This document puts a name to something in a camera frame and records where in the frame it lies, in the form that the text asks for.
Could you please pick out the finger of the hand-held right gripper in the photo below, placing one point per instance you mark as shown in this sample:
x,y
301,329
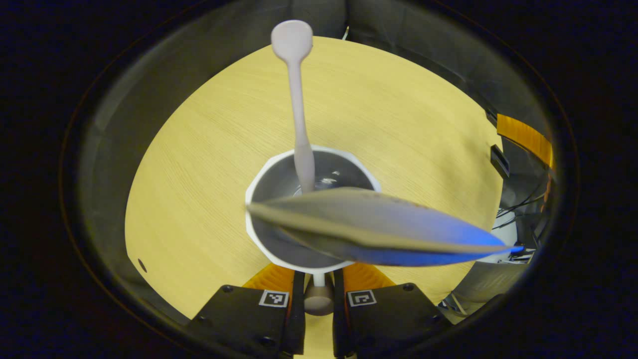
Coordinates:
x,y
500,160
523,134

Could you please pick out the white cup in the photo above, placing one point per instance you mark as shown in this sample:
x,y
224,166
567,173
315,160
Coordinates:
x,y
279,184

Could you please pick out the light wooden desktop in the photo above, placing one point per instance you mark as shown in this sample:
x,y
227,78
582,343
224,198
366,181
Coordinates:
x,y
199,174

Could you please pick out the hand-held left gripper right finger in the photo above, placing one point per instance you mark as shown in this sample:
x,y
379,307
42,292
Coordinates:
x,y
339,324

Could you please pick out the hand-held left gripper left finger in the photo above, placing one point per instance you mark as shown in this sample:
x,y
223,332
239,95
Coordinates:
x,y
298,324

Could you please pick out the white and blue toothpaste tube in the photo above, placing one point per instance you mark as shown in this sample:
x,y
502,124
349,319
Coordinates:
x,y
374,224

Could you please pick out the pale pink toothbrush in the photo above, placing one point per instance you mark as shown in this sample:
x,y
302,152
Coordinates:
x,y
294,40

